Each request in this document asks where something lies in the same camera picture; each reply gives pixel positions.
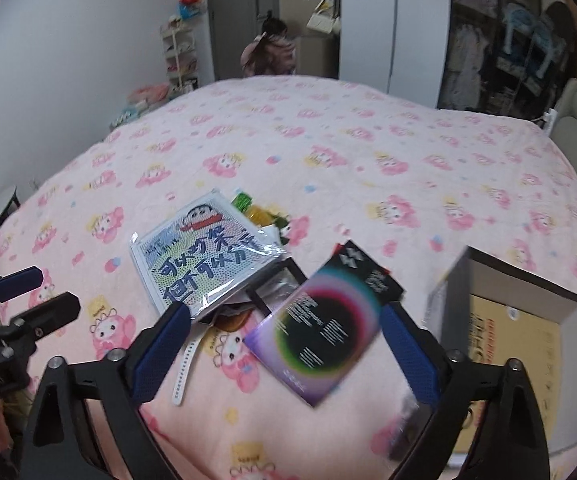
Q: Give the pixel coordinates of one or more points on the corn snack packet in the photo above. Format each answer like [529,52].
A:
[262,217]

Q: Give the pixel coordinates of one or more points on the pink cartoon print blanket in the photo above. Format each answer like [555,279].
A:
[410,185]

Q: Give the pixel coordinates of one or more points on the cartoon diamond painting kit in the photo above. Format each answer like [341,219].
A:
[203,255]

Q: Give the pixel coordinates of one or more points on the black square frame case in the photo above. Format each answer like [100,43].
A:
[274,284]

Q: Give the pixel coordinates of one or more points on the black Smart Devil box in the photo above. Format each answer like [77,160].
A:
[312,341]

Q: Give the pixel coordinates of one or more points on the white smart watch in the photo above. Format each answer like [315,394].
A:
[186,363]

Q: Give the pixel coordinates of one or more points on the grey door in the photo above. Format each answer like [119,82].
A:
[233,24]

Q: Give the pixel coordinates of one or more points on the white wardrobe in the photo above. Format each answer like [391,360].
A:
[398,47]

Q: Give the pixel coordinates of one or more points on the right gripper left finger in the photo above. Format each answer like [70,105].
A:
[154,350]

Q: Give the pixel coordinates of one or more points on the person with dark hair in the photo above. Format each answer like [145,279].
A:
[271,53]

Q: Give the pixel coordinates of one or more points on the open clothes closet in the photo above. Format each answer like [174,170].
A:
[508,57]

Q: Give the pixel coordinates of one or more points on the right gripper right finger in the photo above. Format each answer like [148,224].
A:
[416,352]

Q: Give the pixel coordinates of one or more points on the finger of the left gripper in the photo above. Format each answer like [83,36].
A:
[20,282]
[48,317]

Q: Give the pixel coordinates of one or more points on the black cardboard storage box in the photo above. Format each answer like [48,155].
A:
[493,311]

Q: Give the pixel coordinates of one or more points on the white toy shelf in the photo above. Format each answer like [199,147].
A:
[180,49]

